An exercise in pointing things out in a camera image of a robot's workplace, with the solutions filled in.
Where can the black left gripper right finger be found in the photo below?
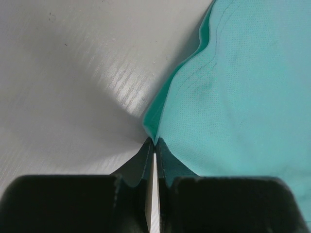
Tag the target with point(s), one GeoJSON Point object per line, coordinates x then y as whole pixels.
{"type": "Point", "coordinates": [190, 203]}

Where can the teal t shirt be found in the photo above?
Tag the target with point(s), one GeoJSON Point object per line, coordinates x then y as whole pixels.
{"type": "Point", "coordinates": [241, 104]}

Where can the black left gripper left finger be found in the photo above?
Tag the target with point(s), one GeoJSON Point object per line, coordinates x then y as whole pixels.
{"type": "Point", "coordinates": [113, 203]}

